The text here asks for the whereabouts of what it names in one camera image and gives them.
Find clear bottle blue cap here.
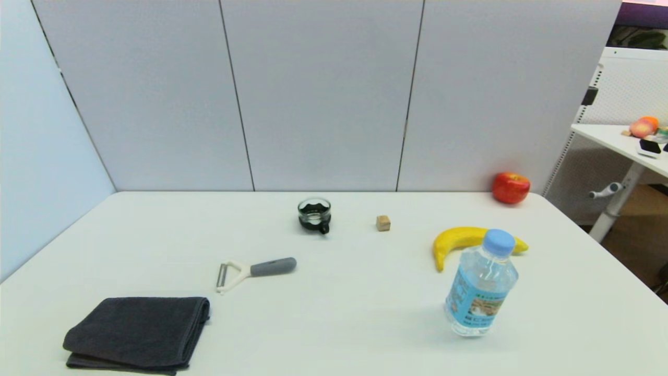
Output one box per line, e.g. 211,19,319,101
445,229,519,337

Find yellow banana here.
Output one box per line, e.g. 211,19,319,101
433,226,529,273

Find red apple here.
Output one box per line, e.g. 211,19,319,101
492,172,531,205

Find dark grey folded towel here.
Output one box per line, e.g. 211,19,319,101
63,297,211,375

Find white side table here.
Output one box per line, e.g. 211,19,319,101
571,123,668,243

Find white pegboard panel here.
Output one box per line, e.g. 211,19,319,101
543,46,668,225

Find pink orange peach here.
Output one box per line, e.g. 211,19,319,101
629,116,660,139

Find green plant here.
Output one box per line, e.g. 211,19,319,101
611,25,668,50

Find glass cup black handle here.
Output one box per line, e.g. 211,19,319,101
297,197,332,234

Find white peeler grey handle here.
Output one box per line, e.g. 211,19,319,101
216,257,297,296

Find grey table crank handle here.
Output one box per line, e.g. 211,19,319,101
589,182,625,199

